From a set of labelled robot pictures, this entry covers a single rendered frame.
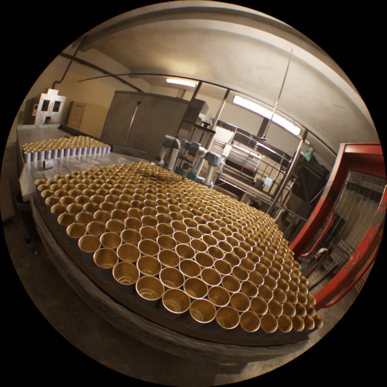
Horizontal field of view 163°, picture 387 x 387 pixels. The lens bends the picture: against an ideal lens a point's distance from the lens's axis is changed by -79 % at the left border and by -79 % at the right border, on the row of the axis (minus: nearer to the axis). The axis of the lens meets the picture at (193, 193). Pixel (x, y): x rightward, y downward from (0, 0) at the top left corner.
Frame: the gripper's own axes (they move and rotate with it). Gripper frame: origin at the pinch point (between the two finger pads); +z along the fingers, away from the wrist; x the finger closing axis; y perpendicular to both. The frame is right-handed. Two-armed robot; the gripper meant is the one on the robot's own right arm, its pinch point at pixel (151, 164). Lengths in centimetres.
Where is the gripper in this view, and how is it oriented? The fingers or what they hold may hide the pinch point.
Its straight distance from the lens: 144.5
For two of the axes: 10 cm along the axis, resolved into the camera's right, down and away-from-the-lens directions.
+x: -9.2, -3.8, 0.6
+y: -3.4, 8.8, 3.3
